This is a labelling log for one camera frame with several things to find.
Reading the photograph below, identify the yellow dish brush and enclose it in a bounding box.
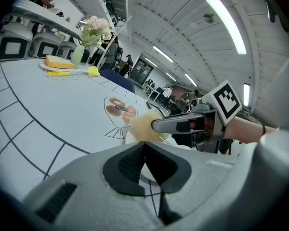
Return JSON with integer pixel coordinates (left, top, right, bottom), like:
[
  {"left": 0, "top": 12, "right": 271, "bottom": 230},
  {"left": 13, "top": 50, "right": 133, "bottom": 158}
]
[{"left": 48, "top": 66, "right": 101, "bottom": 78}]

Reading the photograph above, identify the pink flower bouquet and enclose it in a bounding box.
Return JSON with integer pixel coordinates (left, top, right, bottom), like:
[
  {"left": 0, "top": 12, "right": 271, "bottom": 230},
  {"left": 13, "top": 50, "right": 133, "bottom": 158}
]
[{"left": 79, "top": 15, "right": 113, "bottom": 48}]

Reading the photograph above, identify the large white plate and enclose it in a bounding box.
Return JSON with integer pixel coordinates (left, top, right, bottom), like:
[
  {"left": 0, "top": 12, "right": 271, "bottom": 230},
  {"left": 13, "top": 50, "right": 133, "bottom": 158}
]
[{"left": 125, "top": 126, "right": 196, "bottom": 186}]

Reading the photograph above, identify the white metal shelf rack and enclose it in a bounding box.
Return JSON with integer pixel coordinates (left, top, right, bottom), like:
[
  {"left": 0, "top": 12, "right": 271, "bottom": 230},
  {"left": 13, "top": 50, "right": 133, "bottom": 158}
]
[{"left": 2, "top": 0, "right": 133, "bottom": 64}]

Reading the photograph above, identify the slice of toast bread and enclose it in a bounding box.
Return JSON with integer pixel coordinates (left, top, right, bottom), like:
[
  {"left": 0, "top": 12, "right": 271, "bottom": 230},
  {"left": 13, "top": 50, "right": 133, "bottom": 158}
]
[{"left": 130, "top": 109, "right": 174, "bottom": 144}]

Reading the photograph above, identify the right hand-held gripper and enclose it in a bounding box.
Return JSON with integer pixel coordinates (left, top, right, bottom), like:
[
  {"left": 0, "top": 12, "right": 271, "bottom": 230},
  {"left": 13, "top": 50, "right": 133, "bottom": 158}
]
[{"left": 151, "top": 79, "right": 243, "bottom": 154}]

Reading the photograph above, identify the person's right forearm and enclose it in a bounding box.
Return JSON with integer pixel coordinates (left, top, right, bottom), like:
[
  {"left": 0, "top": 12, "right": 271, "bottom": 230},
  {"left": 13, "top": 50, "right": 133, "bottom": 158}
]
[{"left": 225, "top": 116, "right": 280, "bottom": 144}]

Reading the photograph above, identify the checked white tablecloth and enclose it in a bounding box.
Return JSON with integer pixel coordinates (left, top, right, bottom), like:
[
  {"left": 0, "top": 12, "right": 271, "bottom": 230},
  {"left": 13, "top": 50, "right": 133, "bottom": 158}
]
[{"left": 0, "top": 56, "right": 174, "bottom": 226}]

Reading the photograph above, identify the small pale plate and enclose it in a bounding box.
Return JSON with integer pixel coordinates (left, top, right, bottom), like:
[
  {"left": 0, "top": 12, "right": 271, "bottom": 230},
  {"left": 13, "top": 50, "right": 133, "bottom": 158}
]
[{"left": 39, "top": 61, "right": 74, "bottom": 72}]

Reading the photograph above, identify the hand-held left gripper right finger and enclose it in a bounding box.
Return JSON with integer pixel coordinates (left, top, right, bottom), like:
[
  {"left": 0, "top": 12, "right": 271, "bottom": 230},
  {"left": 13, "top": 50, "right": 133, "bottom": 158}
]
[{"left": 144, "top": 141, "right": 246, "bottom": 231}]

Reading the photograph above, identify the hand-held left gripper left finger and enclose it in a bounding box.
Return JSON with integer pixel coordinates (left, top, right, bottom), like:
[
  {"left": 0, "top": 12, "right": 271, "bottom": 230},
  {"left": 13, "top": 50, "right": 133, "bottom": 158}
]
[{"left": 21, "top": 141, "right": 164, "bottom": 231}]

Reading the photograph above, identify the ceiling light strip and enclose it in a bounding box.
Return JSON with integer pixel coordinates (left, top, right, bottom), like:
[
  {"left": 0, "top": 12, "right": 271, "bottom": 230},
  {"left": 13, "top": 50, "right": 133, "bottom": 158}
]
[
  {"left": 153, "top": 46, "right": 174, "bottom": 64},
  {"left": 243, "top": 83, "right": 251, "bottom": 107},
  {"left": 205, "top": 0, "right": 248, "bottom": 55},
  {"left": 184, "top": 73, "right": 198, "bottom": 88}
]

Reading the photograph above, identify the white appliance with black screen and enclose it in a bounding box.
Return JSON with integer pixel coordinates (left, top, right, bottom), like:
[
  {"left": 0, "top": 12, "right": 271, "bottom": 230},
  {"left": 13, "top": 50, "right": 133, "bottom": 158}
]
[
  {"left": 28, "top": 31, "right": 62, "bottom": 59},
  {"left": 0, "top": 23, "right": 33, "bottom": 62},
  {"left": 56, "top": 41, "right": 78, "bottom": 60}
]

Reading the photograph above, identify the pale green vase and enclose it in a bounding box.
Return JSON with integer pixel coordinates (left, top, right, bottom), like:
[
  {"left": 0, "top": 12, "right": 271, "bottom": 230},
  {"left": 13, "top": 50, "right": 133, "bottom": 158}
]
[{"left": 70, "top": 44, "right": 85, "bottom": 68}]

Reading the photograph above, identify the blue chair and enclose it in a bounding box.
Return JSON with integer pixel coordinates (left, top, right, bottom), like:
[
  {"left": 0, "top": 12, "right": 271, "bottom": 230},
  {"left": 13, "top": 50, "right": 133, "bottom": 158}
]
[{"left": 99, "top": 68, "right": 136, "bottom": 94}]

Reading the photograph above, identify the dark picture frame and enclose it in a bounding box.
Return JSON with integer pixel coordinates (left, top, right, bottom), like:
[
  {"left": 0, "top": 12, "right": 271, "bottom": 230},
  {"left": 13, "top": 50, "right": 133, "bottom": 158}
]
[{"left": 145, "top": 101, "right": 166, "bottom": 116}]

